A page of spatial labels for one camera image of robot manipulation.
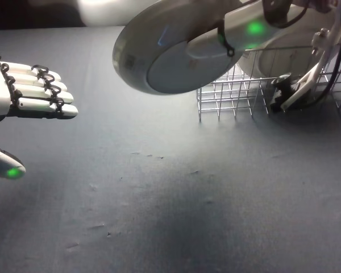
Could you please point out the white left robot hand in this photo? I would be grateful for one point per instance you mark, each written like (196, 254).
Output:
(25, 94)

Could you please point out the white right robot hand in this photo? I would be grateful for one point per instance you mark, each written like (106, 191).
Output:
(244, 31)

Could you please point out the grey table cloth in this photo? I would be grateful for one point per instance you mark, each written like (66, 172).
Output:
(187, 199)

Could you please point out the white plate with dark rim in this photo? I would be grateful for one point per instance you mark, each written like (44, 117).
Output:
(290, 61)
(159, 57)

